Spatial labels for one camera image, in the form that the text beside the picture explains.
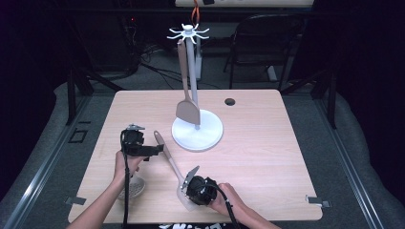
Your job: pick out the person's printed black shirt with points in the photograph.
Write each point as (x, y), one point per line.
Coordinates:
(191, 226)

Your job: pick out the person's left hand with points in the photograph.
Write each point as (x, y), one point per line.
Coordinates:
(127, 165)

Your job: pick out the white utensil stand with hooks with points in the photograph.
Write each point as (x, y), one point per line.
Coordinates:
(207, 136)

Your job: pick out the grey tape piece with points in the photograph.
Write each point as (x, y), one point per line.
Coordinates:
(74, 201)
(318, 201)

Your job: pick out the person's right hand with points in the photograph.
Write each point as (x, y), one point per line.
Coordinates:
(227, 200)

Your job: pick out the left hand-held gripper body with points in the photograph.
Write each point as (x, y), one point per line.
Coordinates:
(133, 143)

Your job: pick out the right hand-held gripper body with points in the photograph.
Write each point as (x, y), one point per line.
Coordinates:
(200, 191)

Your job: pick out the black metal frame stand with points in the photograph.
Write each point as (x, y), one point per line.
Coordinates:
(71, 95)
(331, 95)

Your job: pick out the aluminium floor rail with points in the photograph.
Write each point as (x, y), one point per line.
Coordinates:
(350, 171)
(47, 165)

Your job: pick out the black chair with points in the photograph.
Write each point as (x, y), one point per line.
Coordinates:
(264, 38)

